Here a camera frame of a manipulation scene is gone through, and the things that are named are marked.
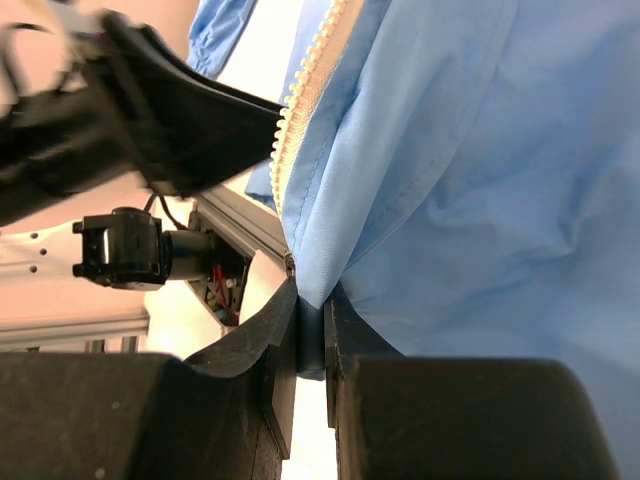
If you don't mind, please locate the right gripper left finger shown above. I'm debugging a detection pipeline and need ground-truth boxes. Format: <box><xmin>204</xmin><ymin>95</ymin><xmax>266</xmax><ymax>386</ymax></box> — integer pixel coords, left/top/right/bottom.
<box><xmin>1</xmin><ymin>279</ymin><xmax>298</xmax><ymax>479</ymax></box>

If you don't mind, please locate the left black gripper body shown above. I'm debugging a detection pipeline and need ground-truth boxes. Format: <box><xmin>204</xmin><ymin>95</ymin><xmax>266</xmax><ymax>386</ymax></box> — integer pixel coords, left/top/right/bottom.
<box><xmin>1</xmin><ymin>29</ymin><xmax>134</xmax><ymax>225</ymax></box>

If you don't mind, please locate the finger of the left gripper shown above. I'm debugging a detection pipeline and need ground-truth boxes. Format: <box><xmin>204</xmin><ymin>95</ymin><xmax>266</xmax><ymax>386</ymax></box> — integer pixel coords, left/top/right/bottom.
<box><xmin>82</xmin><ymin>10</ymin><xmax>282</xmax><ymax>198</ymax></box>

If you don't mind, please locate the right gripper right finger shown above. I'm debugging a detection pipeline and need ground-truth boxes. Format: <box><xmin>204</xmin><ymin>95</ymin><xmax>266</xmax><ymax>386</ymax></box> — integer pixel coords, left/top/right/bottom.
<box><xmin>324</xmin><ymin>288</ymin><xmax>618</xmax><ymax>479</ymax></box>

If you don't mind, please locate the light blue hooded jacket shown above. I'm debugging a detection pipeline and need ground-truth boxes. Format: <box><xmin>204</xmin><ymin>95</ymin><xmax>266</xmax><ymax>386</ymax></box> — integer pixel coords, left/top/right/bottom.
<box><xmin>188</xmin><ymin>1</ymin><xmax>639</xmax><ymax>479</ymax></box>

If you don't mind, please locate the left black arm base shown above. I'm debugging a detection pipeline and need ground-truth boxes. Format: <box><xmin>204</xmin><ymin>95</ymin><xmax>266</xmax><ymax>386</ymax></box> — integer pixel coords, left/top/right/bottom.
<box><xmin>189</xmin><ymin>236</ymin><xmax>251</xmax><ymax>329</ymax></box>

